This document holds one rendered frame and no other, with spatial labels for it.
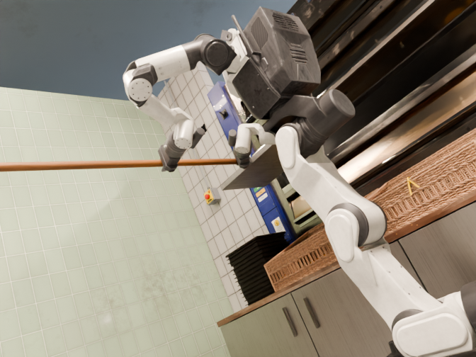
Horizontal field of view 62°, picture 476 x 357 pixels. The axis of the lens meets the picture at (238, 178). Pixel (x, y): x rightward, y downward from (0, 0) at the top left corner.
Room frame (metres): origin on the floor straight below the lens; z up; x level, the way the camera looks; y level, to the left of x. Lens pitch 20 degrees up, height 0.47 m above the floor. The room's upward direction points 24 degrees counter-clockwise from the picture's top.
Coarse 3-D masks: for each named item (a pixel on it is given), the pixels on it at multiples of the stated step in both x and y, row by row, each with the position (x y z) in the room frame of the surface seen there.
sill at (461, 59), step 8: (472, 48) 1.62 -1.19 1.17; (464, 56) 1.65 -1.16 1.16; (448, 64) 1.70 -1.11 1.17; (456, 64) 1.68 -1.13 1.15; (440, 72) 1.73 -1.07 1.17; (448, 72) 1.71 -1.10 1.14; (432, 80) 1.76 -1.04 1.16; (416, 88) 1.81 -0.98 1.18; (424, 88) 1.79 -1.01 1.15; (408, 96) 1.85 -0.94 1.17; (416, 96) 1.83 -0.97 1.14; (400, 104) 1.88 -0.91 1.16; (384, 112) 1.94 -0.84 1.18; (392, 112) 1.92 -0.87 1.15; (376, 120) 1.98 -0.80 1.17; (384, 120) 1.96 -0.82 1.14; (368, 128) 2.02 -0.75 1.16; (352, 136) 2.09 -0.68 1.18; (360, 136) 2.06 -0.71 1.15; (344, 144) 2.13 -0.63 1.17; (336, 152) 2.18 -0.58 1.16; (288, 184) 2.45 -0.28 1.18
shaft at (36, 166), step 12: (0, 168) 1.05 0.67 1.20; (12, 168) 1.08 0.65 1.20; (24, 168) 1.11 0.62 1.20; (36, 168) 1.13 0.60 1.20; (48, 168) 1.16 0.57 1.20; (60, 168) 1.19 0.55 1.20; (72, 168) 1.22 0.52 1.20; (84, 168) 1.26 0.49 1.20; (96, 168) 1.29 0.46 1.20; (108, 168) 1.33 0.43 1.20
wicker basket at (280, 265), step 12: (372, 192) 2.10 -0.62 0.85; (312, 228) 2.40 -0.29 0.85; (324, 228) 2.34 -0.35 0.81; (300, 240) 2.36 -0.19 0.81; (312, 240) 1.86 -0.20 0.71; (324, 240) 1.82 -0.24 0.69; (288, 252) 1.97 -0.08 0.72; (300, 252) 1.93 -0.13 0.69; (312, 252) 1.88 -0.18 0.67; (324, 252) 1.84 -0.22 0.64; (264, 264) 2.09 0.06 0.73; (276, 264) 2.04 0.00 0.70; (288, 264) 1.99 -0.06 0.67; (300, 264) 1.95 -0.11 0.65; (312, 264) 1.90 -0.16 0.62; (324, 264) 1.86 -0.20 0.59; (276, 276) 2.07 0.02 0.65; (288, 276) 2.02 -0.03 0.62; (300, 276) 1.97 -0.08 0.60; (276, 288) 2.09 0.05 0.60
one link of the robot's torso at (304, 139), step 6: (294, 120) 1.24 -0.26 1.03; (300, 120) 1.21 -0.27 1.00; (282, 126) 1.24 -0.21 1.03; (288, 126) 1.23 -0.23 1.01; (294, 126) 1.22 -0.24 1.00; (300, 126) 1.21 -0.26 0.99; (300, 132) 1.21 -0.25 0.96; (306, 132) 1.21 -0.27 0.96; (300, 138) 1.22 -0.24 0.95; (306, 138) 1.22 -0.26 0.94; (312, 138) 1.22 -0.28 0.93; (300, 144) 1.23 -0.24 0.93; (306, 144) 1.24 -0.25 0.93; (312, 144) 1.24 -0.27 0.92; (318, 144) 1.26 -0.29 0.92; (300, 150) 1.25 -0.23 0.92; (306, 150) 1.26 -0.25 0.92; (312, 150) 1.29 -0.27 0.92; (318, 150) 1.33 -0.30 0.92; (306, 156) 1.31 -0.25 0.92
